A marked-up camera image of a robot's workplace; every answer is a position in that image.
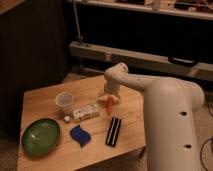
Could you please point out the blue sponge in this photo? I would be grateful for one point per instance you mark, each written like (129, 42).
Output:
(80, 135)

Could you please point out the metal rail shelf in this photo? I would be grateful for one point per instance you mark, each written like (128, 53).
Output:
(140, 60)

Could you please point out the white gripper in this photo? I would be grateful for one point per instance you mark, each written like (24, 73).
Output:
(110, 88)

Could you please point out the small white cap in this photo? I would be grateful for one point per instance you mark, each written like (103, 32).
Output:
(67, 118)

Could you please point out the orange toy carrot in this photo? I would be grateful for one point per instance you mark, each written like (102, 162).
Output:
(110, 102)

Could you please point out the wooden table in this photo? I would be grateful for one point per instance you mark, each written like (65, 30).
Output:
(65, 128)

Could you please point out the black handle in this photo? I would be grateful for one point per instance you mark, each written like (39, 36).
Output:
(187, 63)

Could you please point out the white rectangular box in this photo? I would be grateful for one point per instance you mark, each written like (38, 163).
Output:
(85, 112)

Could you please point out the clear plastic cup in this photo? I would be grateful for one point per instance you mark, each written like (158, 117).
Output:
(64, 101)

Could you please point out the green bowl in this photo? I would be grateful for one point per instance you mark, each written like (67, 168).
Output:
(41, 137)

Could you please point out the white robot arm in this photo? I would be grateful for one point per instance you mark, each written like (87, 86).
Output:
(168, 107)

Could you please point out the metal pole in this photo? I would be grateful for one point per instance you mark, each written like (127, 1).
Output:
(79, 36)

